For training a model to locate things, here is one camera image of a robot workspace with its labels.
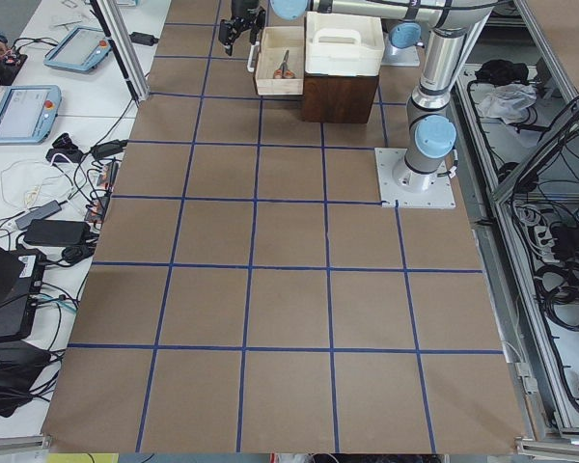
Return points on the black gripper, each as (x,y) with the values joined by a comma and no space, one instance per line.
(245,7)

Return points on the light wooden drawer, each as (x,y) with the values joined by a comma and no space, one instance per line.
(280,44)

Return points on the white drawer handle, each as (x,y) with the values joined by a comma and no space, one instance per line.
(253,56)

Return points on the orange handled scissors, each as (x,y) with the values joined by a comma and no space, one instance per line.
(283,71)

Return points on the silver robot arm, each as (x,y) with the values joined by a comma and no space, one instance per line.
(432,135)

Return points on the dark wooden drawer cabinet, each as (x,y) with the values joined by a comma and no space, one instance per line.
(338,99)

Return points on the white plastic container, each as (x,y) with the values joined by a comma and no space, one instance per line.
(343,44)

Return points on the blue teach pendant far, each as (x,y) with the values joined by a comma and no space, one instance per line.
(81,50)

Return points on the blue teach pendant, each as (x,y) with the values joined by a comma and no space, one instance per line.
(27,113)
(81,50)

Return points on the blue teach pendant near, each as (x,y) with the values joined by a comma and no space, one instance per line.
(27,113)

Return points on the black cloth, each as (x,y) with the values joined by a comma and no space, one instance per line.
(500,72)

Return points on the white crumpled cloth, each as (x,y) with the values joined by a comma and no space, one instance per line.
(508,103)

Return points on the black power adapter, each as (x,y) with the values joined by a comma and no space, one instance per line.
(56,233)

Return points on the black laptop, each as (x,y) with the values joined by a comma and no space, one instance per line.
(21,275)

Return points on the aluminium frame post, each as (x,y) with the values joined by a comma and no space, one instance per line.
(111,21)

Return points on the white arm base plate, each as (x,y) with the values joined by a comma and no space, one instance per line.
(399,186)

